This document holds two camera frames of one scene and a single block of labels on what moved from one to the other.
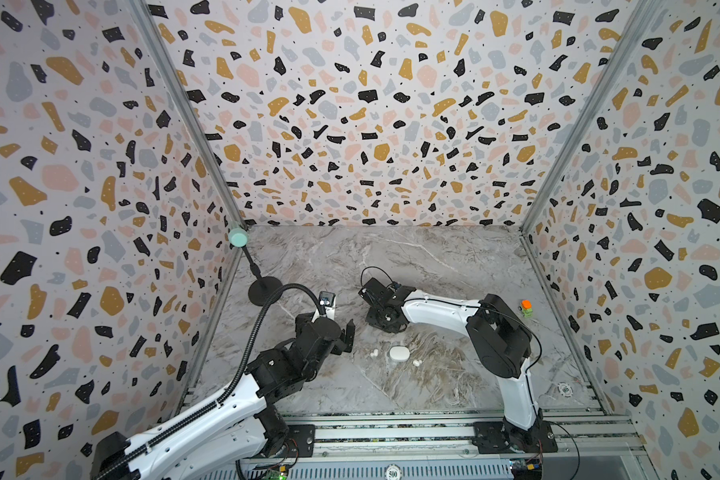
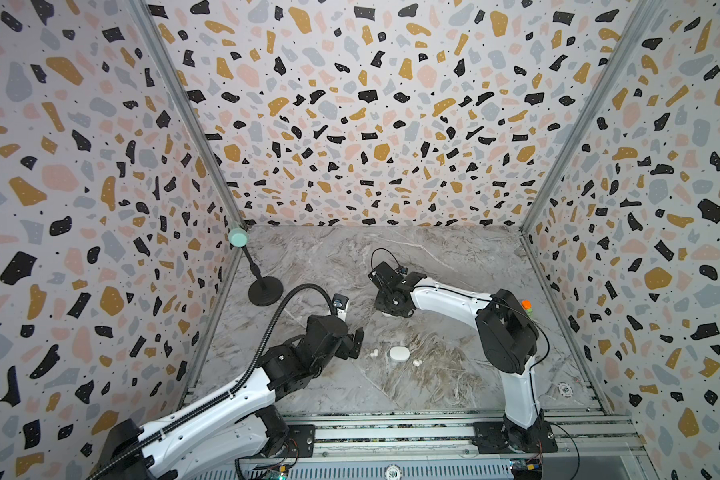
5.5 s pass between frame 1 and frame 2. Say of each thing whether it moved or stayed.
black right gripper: moved
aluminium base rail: stayed
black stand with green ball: stayed
